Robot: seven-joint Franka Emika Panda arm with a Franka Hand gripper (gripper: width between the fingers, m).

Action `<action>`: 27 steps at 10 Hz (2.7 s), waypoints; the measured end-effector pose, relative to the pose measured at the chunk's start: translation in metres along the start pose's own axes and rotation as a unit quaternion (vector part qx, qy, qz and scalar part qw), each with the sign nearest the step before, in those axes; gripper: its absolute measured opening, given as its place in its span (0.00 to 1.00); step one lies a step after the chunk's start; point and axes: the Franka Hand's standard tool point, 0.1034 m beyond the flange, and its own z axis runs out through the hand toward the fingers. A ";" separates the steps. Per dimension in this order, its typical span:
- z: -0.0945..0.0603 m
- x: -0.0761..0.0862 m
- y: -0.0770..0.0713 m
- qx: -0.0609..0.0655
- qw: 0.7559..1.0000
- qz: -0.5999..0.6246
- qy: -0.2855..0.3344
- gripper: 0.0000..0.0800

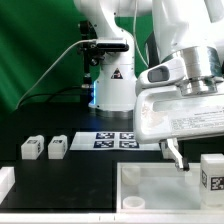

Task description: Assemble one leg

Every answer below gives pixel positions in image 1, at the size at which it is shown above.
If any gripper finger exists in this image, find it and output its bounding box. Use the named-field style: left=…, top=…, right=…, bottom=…
left=167, top=138, right=189, bottom=172

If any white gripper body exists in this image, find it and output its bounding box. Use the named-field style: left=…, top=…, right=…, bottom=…
left=133, top=83, right=224, bottom=144

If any white square tabletop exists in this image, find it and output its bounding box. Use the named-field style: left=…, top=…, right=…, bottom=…
left=116, top=163, right=224, bottom=214

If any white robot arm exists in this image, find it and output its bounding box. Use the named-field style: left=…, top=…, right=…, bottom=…
left=73, top=0, right=224, bottom=170

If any white sheet with markers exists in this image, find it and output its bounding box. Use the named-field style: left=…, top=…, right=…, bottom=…
left=70, top=131, right=160, bottom=151

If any white obstacle block left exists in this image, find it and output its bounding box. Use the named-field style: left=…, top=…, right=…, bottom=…
left=0, top=167, right=15, bottom=204

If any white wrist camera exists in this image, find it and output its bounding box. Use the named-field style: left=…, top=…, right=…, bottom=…
left=135, top=58, right=187, bottom=95

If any black cable on table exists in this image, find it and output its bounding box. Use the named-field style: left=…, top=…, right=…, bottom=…
left=19, top=85, right=91, bottom=106

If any black camera on stand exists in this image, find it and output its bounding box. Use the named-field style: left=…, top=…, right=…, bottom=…
left=78, top=20, right=130, bottom=68

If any grey camera cable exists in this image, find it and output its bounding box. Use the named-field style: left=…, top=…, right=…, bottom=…
left=14, top=39, right=98, bottom=111

